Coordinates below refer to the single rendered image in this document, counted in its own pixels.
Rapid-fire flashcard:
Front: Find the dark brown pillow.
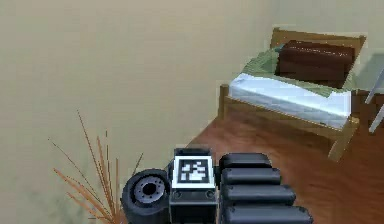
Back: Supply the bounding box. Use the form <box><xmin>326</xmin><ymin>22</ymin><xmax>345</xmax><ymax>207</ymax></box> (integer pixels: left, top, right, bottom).
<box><xmin>275</xmin><ymin>39</ymin><xmax>356</xmax><ymax>90</ymax></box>

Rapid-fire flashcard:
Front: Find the orange dry grass plant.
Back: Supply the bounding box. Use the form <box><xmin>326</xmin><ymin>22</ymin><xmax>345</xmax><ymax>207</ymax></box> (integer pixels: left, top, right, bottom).
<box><xmin>47</xmin><ymin>109</ymin><xmax>145</xmax><ymax>224</ymax></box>

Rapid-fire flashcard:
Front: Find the wooden bed with white mattress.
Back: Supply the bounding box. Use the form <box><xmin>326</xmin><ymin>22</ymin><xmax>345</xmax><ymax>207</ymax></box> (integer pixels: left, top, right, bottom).
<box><xmin>217</xmin><ymin>27</ymin><xmax>368</xmax><ymax>163</ymax></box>

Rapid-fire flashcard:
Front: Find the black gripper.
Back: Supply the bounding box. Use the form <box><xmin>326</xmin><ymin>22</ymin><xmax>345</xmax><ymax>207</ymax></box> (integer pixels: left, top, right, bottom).
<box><xmin>120</xmin><ymin>168</ymin><xmax>172</xmax><ymax>224</ymax></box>

